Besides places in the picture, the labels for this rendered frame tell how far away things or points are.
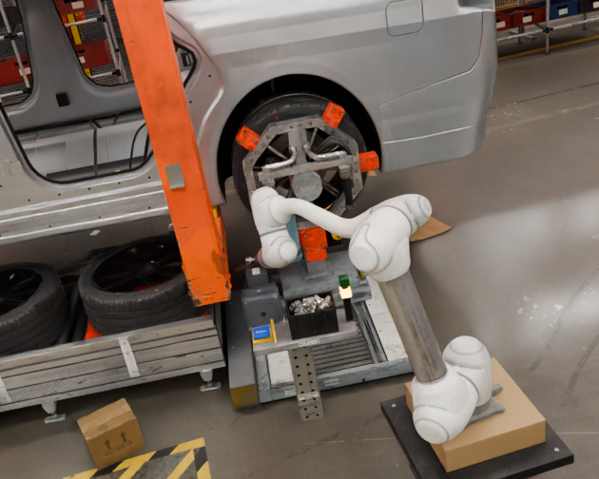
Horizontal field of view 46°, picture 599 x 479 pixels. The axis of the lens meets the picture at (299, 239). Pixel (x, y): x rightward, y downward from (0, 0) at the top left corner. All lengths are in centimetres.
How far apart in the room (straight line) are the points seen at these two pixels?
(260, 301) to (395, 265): 137
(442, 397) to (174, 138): 139
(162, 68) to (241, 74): 63
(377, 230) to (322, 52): 144
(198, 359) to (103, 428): 53
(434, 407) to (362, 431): 90
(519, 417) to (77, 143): 286
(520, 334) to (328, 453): 115
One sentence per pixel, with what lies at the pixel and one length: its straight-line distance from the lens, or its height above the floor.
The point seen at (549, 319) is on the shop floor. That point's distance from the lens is 369.
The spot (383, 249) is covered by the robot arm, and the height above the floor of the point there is 117.
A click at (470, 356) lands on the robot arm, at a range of 238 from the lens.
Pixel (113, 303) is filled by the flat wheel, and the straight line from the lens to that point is 339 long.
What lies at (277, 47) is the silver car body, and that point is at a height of 144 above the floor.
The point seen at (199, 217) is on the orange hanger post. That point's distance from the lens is 292.
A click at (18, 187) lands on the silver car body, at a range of 356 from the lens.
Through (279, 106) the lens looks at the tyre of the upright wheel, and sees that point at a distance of 331.
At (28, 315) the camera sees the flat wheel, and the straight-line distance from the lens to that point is 356.
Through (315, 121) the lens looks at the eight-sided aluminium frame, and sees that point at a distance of 324.
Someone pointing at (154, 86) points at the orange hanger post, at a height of 149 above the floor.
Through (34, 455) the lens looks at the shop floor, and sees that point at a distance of 352.
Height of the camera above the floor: 214
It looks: 28 degrees down
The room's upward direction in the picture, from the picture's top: 10 degrees counter-clockwise
